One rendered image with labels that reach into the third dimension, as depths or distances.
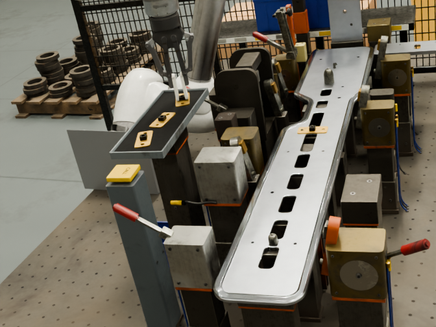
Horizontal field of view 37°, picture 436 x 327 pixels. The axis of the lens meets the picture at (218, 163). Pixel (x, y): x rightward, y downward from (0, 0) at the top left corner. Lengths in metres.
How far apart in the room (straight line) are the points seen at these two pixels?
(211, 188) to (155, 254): 0.21
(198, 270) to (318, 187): 0.38
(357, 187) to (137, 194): 0.50
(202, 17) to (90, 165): 0.66
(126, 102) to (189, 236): 1.04
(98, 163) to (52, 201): 1.64
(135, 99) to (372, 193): 1.10
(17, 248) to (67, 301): 1.74
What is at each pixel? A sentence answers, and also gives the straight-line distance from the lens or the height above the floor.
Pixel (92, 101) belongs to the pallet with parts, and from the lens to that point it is 4.89.
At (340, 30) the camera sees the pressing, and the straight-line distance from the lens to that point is 2.52.
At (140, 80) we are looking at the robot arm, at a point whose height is 1.04.
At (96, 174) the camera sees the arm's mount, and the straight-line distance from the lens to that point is 2.40.
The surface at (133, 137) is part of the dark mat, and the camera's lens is 1.64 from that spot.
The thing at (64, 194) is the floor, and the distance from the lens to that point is 4.02.
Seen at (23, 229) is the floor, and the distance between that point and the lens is 3.81.
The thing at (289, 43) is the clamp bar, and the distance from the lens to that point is 2.26.
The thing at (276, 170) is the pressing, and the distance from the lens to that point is 1.69.
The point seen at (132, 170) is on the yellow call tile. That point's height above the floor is 1.16.
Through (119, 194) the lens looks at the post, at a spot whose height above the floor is 1.12.
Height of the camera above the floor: 1.83
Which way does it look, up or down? 28 degrees down
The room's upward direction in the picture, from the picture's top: 11 degrees counter-clockwise
